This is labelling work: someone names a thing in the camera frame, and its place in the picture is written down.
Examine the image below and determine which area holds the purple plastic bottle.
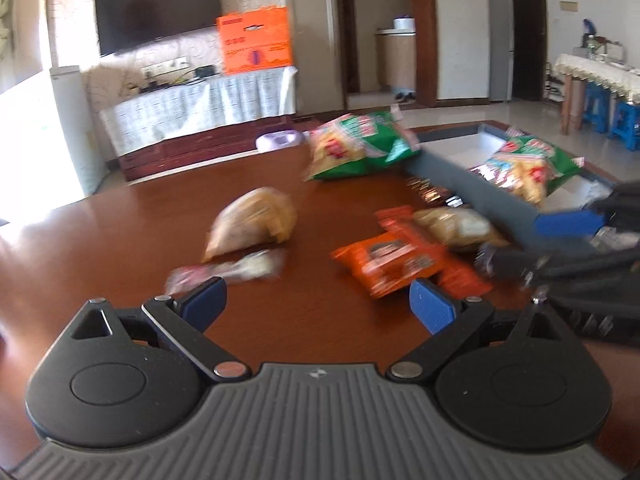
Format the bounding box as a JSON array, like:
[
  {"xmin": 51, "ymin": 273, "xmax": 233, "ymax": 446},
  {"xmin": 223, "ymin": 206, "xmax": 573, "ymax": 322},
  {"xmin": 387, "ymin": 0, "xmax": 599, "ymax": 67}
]
[{"xmin": 255, "ymin": 129, "xmax": 307, "ymax": 152}]

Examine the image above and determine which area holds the white wall outlet strip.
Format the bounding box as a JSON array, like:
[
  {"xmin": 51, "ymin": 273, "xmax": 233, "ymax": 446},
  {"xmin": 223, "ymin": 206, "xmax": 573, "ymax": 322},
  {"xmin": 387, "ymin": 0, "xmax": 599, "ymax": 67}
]
[{"xmin": 141, "ymin": 56, "xmax": 192, "ymax": 77}]

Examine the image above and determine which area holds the green striped snack bag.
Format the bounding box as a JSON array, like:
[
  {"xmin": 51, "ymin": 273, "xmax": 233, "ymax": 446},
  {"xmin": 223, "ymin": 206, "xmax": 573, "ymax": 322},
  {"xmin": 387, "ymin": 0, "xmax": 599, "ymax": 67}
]
[
  {"xmin": 301, "ymin": 107, "xmax": 422, "ymax": 182},
  {"xmin": 470, "ymin": 129, "xmax": 586, "ymax": 206}
]

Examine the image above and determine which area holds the cabinet with white cloth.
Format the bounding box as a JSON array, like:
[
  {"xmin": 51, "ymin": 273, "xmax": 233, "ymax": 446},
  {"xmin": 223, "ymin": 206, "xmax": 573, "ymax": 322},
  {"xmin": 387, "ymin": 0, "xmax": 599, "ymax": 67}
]
[{"xmin": 97, "ymin": 66, "xmax": 299, "ymax": 157}]

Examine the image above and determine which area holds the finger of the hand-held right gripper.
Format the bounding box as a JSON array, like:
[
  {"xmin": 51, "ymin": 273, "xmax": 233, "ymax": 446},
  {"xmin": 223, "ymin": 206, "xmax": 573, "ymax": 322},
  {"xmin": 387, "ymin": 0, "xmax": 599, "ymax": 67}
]
[
  {"xmin": 477, "ymin": 242, "xmax": 640, "ymax": 286},
  {"xmin": 532, "ymin": 182, "xmax": 640, "ymax": 240}
]

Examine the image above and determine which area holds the dark brown snack packet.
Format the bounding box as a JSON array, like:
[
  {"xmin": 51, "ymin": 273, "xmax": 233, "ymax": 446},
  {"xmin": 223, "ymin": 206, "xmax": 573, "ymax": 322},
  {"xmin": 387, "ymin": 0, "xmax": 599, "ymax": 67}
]
[{"xmin": 406, "ymin": 175, "xmax": 466, "ymax": 208}]

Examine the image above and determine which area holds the pink white candy packet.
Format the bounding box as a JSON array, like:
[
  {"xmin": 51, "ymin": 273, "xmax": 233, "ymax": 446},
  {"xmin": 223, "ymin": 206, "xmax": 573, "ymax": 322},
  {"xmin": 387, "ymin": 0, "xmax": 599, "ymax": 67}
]
[{"xmin": 165, "ymin": 247, "xmax": 287, "ymax": 297}]

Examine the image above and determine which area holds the black flat television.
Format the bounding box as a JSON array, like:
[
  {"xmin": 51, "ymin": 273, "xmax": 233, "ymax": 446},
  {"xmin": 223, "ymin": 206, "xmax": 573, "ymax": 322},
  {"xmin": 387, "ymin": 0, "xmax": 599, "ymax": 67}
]
[{"xmin": 94, "ymin": 0, "xmax": 222, "ymax": 57}]

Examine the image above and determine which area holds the small cardboard box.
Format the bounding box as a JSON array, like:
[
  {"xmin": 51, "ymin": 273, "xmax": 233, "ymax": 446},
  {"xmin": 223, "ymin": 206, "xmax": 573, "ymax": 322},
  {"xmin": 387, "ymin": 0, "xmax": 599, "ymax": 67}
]
[{"xmin": 597, "ymin": 40, "xmax": 627, "ymax": 64}]

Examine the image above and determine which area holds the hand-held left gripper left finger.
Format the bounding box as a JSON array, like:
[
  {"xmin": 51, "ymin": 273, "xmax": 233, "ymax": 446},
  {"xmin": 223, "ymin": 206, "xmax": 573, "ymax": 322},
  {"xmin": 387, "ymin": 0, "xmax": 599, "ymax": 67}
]
[{"xmin": 67, "ymin": 276, "xmax": 253, "ymax": 385}]

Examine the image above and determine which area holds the grey storage tray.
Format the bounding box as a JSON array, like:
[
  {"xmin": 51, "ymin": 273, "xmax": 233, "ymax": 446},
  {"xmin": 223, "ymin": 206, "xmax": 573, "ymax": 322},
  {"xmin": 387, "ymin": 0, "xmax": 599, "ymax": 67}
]
[{"xmin": 407, "ymin": 120, "xmax": 623, "ymax": 257}]

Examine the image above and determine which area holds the orange cardboard gift box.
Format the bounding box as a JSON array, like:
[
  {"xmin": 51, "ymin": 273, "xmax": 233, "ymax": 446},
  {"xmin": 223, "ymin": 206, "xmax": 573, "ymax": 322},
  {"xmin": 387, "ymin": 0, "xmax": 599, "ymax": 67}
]
[{"xmin": 216, "ymin": 6, "xmax": 294, "ymax": 75}]

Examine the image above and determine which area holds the wooden kitchen cabinet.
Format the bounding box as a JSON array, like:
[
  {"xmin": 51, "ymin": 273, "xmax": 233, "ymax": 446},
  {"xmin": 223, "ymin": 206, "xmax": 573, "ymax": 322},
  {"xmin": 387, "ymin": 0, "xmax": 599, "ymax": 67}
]
[{"xmin": 375, "ymin": 29, "xmax": 417, "ymax": 94}]

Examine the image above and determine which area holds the dark wooden door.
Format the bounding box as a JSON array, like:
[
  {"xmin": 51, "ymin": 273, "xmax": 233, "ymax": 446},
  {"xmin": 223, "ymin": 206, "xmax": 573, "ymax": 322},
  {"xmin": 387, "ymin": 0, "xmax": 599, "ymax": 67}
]
[{"xmin": 500, "ymin": 0, "xmax": 547, "ymax": 103}]

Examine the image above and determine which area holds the tan bread packet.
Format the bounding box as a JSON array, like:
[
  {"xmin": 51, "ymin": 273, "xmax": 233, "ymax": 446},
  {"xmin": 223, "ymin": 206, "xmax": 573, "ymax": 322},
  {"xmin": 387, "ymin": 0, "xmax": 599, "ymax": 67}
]
[
  {"xmin": 412, "ymin": 206, "xmax": 508, "ymax": 253},
  {"xmin": 201, "ymin": 186, "xmax": 298, "ymax": 263}
]

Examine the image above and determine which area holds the wooden television cabinet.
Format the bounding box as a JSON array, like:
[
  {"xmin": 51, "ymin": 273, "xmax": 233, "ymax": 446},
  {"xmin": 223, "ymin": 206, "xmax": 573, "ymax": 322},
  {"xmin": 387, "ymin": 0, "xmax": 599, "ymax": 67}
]
[{"xmin": 117, "ymin": 114, "xmax": 321, "ymax": 182}]

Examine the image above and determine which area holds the white standing appliance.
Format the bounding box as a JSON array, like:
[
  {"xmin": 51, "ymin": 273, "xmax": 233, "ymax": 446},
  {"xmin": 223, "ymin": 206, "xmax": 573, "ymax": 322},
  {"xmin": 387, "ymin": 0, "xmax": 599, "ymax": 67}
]
[{"xmin": 49, "ymin": 65, "xmax": 109, "ymax": 197}]

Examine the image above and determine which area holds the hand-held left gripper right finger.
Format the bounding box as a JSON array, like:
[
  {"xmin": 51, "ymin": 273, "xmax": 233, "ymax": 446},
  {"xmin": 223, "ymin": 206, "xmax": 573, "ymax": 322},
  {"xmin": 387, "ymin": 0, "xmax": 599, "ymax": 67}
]
[{"xmin": 386, "ymin": 279, "xmax": 573, "ymax": 382}]

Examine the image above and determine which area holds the shoe rack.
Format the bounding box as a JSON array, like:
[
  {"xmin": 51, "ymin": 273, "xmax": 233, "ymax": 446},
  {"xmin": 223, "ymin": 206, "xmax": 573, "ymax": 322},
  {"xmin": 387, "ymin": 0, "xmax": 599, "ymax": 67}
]
[{"xmin": 547, "ymin": 60, "xmax": 567, "ymax": 104}]

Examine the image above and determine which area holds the wooden dining table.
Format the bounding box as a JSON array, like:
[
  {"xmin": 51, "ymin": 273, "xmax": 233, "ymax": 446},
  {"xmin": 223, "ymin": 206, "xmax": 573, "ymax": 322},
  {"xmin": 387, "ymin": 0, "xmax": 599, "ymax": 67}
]
[{"xmin": 559, "ymin": 72, "xmax": 640, "ymax": 137}]

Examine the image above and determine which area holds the side table with lace cloth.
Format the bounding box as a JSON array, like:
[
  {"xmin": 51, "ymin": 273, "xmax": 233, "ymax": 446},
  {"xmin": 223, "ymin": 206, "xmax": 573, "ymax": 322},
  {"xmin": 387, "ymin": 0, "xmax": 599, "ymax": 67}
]
[{"xmin": 554, "ymin": 53, "xmax": 640, "ymax": 107}]

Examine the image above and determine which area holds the grey refrigerator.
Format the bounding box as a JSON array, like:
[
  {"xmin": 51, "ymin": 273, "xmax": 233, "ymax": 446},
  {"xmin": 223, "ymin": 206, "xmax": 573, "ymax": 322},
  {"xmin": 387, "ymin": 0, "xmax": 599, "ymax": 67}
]
[{"xmin": 487, "ymin": 0, "xmax": 515, "ymax": 103}]

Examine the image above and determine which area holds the pale curtain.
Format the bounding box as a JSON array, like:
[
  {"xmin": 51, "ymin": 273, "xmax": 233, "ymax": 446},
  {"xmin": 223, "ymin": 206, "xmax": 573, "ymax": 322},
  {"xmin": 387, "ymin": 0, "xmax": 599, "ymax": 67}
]
[{"xmin": 0, "ymin": 0, "xmax": 14, "ymax": 63}]

